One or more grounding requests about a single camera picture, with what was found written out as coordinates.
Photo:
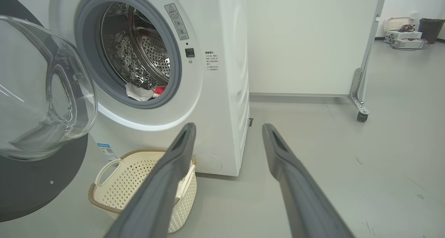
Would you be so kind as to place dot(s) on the small white wicker basket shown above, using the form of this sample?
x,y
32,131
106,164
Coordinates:
x,y
396,24

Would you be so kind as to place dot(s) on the white electronic device box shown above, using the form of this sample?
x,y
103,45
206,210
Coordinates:
x,y
408,44
405,35

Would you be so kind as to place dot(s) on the dark round glass washer door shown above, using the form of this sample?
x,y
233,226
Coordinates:
x,y
34,182

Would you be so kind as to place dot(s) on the dark grey waste bin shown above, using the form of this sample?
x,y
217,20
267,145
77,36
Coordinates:
x,y
431,31

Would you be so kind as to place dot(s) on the white front-load washing machine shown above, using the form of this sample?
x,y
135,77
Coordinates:
x,y
215,102

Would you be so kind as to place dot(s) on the red Bulls jersey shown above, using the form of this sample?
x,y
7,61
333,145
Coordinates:
x,y
160,90

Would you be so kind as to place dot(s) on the metal leg with caster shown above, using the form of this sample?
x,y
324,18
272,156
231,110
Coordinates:
x,y
356,92

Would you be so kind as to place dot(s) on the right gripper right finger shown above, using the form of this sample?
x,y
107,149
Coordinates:
x,y
299,196

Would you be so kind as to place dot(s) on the grey warning sticker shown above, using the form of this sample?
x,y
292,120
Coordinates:
x,y
177,22

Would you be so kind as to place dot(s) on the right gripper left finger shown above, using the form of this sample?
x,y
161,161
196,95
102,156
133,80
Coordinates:
x,y
163,185

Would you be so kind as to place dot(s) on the grey rubber door gasket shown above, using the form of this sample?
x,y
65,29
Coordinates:
x,y
175,71

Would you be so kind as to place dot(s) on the steel perforated washer drum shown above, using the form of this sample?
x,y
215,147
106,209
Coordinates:
x,y
153,53

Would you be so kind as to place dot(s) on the black door latch socket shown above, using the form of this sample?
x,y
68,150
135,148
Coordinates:
x,y
189,52

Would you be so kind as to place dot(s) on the white partition panel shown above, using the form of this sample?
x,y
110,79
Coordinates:
x,y
306,39

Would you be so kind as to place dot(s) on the blue energy label sticker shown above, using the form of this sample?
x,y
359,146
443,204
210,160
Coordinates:
x,y
107,151

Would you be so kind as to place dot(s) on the cream perforated laundry basket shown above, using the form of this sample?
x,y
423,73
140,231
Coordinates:
x,y
118,189

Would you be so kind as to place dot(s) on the white garment with red stripes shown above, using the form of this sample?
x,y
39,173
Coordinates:
x,y
137,93

